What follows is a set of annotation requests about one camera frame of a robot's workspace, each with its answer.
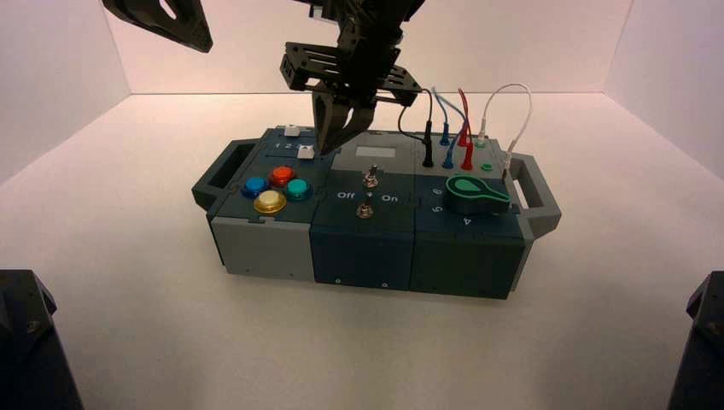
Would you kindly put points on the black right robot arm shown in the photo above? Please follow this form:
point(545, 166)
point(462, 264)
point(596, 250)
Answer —
point(379, 5)

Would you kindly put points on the yellow round push button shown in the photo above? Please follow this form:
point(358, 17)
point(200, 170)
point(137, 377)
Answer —
point(270, 202)

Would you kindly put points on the blue round push button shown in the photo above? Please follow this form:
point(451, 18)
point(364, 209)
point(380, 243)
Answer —
point(254, 187)

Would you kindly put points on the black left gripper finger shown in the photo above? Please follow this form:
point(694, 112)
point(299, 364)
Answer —
point(169, 22)

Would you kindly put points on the small grey display screen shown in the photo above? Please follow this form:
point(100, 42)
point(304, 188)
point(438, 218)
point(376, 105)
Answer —
point(375, 152)

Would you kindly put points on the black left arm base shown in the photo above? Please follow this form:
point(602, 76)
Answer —
point(28, 351)

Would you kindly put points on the green rotary pointer knob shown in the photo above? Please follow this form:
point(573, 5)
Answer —
point(475, 195)

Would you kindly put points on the white slider knob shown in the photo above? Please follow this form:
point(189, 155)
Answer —
point(292, 131)
point(306, 152)

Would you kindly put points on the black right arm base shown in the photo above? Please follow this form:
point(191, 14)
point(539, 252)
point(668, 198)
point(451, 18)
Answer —
point(704, 351)

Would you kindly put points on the orange round push button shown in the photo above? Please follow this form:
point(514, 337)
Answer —
point(282, 176)

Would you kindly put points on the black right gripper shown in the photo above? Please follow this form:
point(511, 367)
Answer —
point(367, 62)

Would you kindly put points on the teal round push button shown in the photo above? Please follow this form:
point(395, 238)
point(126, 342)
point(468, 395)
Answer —
point(297, 189)

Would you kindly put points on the metal toggle switch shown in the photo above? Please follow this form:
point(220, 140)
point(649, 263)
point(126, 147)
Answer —
point(365, 211)
point(371, 180)

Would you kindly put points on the grey and teal modular box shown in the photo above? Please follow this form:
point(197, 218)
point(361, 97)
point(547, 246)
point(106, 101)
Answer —
point(362, 249)

